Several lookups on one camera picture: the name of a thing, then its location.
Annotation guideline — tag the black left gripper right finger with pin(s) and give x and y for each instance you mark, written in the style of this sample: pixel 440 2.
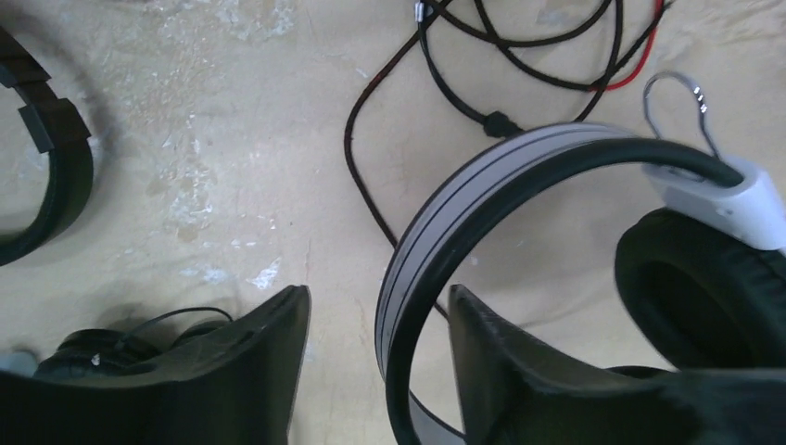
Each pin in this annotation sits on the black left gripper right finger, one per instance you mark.
pixel 515 389

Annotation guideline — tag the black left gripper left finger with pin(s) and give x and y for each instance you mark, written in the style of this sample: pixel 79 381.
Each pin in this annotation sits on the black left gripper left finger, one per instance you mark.
pixel 235 385

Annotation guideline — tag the black over-ear headphones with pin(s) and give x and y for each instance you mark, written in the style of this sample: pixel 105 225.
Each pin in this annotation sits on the black over-ear headphones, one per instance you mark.
pixel 104 352

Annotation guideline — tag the white and black headphones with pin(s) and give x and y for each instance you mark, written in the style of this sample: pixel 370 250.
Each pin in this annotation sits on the white and black headphones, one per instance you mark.
pixel 548 266

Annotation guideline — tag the black headband headset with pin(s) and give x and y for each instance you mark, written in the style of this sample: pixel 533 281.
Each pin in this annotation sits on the black headband headset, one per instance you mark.
pixel 59 132

